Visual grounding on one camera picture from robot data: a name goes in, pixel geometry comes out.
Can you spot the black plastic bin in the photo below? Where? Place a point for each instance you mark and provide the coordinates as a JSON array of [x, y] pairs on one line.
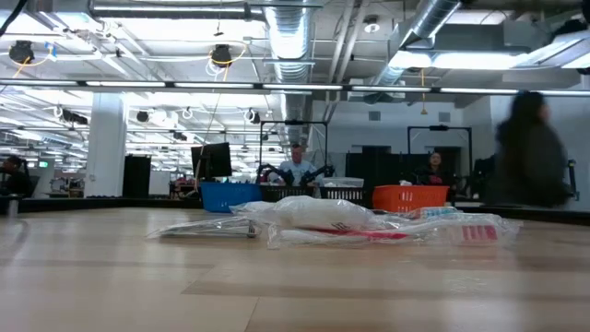
[[288, 193], [343, 194]]

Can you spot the black background robot arm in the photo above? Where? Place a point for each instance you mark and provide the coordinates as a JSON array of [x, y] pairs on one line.
[[573, 180], [318, 173], [276, 175]]

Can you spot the white square pillar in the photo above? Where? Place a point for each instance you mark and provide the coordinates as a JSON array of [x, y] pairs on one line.
[[106, 143]]

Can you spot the black computer monitor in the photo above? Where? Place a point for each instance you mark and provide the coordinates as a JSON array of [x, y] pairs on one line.
[[212, 159]]

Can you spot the black partition panel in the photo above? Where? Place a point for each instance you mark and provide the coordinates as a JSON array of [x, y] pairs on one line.
[[382, 170]]

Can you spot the person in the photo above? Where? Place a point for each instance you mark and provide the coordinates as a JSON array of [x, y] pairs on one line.
[[434, 170], [297, 168], [14, 177], [530, 152]]

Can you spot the black ceiling spotlight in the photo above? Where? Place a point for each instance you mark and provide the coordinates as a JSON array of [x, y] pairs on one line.
[[20, 50], [221, 54]]

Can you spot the black aluminium table frame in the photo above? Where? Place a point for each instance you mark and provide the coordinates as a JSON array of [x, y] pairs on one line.
[[92, 204]]

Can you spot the blue plastic bin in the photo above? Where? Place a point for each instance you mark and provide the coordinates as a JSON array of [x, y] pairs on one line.
[[230, 196]]

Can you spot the orange plastic bin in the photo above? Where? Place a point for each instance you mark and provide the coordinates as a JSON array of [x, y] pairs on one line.
[[410, 198]]

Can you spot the bagged red toothbrush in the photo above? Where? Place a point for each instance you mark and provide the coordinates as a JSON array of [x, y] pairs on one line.
[[359, 235]]

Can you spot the long ceiling light bar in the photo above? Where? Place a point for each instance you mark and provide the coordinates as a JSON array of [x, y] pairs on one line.
[[295, 86]]

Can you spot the grey cup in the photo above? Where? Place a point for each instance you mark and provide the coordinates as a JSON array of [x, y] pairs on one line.
[[11, 207]]

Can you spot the green exit sign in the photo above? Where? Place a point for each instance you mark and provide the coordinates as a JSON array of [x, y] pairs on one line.
[[43, 163]]

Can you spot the bagged blue toothbrush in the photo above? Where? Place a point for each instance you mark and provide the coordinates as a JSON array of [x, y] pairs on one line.
[[405, 183], [433, 212]]

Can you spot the black cabinet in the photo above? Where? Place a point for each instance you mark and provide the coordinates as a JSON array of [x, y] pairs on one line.
[[136, 175]]

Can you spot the bagged white cotton pads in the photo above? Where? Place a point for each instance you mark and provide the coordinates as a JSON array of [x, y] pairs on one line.
[[318, 212]]

